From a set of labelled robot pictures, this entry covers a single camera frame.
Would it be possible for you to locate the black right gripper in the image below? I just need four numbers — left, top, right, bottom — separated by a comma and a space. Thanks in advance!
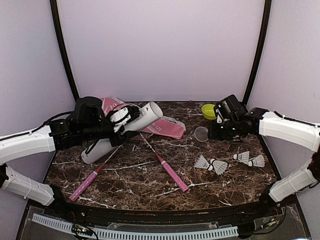
208, 118, 240, 141

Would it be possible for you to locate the clear tube lid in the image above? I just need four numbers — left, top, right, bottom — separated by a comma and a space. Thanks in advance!
194, 126, 209, 143

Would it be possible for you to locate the white shuttlecock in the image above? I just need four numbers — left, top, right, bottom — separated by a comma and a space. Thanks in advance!
248, 154, 265, 168
194, 155, 214, 171
210, 158, 228, 176
232, 151, 250, 165

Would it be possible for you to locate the white shuttlecock tube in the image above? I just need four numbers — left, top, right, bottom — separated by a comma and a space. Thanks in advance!
81, 101, 163, 165

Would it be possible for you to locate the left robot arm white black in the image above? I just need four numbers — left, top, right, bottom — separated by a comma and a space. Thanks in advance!
0, 96, 139, 218

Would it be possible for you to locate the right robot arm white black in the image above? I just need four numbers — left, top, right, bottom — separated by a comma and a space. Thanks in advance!
208, 94, 320, 217

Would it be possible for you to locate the pink racket top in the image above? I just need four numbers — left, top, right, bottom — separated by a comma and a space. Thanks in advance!
139, 133, 189, 193

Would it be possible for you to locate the pink racket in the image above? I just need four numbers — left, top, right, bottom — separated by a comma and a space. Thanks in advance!
139, 133, 189, 193
68, 134, 153, 202

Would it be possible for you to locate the green plastic bowl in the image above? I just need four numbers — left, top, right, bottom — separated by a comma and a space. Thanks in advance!
201, 104, 217, 120

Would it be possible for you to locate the pink racket bottom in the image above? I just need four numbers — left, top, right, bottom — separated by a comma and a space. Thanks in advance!
68, 134, 153, 202

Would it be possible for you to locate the pink racket bag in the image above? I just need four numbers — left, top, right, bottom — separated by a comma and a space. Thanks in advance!
97, 95, 187, 140

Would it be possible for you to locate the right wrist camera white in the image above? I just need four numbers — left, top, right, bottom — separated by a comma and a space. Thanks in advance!
213, 94, 248, 123

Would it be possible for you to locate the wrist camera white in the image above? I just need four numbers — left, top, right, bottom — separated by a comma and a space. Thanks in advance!
107, 103, 141, 133
213, 94, 248, 123

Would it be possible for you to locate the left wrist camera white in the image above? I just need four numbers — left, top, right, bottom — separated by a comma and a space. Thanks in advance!
107, 103, 141, 133

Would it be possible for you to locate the grey cable duct front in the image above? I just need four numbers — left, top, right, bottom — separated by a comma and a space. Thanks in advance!
31, 213, 239, 240

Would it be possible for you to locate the black frame post left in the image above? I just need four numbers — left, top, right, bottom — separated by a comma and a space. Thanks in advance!
49, 0, 80, 102

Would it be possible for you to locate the black frame post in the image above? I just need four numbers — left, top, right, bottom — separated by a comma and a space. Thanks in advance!
49, 0, 80, 102
242, 0, 272, 107

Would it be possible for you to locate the black frame post right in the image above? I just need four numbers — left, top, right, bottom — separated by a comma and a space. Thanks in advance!
242, 0, 272, 107

